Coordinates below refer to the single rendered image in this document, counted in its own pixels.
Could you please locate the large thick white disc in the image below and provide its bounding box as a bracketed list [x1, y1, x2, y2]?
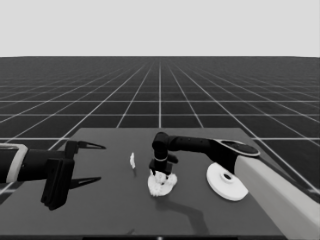
[205, 161, 250, 202]

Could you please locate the white round carrier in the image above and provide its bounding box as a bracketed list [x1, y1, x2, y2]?
[147, 171, 178, 198]

